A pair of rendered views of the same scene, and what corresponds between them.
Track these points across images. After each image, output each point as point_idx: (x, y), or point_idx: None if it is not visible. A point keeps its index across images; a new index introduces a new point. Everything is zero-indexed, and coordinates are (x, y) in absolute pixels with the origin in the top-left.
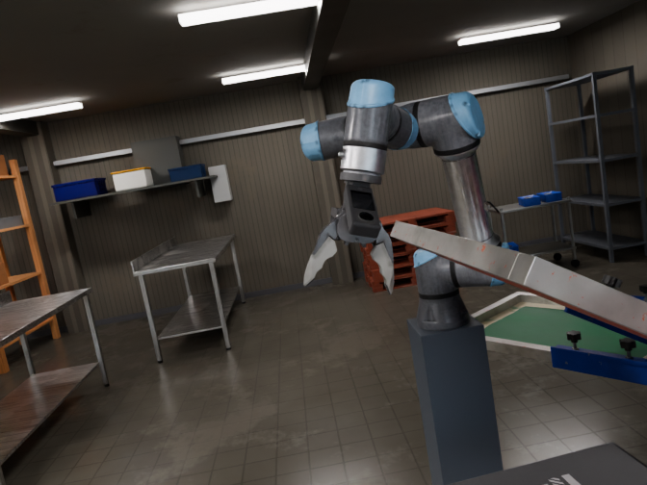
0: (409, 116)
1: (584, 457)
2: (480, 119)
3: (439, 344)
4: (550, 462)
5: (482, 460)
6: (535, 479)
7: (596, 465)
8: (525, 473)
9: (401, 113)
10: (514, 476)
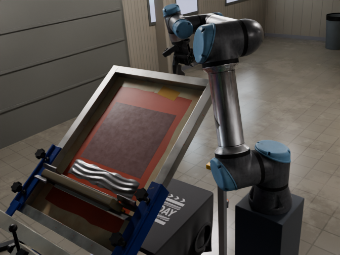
0: (172, 25)
1: (161, 237)
2: (199, 50)
3: None
4: (174, 227)
5: None
6: (174, 216)
7: (154, 235)
8: (180, 217)
9: (169, 22)
10: (184, 214)
